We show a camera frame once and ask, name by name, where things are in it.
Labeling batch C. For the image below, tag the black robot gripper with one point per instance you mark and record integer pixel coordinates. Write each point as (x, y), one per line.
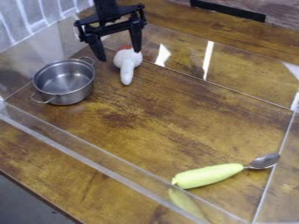
(110, 18)

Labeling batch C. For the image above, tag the white plush mushroom red cap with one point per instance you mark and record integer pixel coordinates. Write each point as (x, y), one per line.
(126, 60)

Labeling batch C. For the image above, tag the silver metal pot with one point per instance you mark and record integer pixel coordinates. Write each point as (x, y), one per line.
(64, 82)

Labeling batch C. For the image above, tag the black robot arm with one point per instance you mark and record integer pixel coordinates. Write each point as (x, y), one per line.
(112, 18)

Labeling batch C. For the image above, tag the black bar on back table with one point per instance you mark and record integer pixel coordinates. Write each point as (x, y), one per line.
(228, 10)

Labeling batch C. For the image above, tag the clear acrylic enclosure wall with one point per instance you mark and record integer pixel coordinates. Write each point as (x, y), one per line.
(213, 101)

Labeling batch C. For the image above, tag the green handled metal spoon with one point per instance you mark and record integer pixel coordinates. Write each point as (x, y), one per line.
(212, 174)

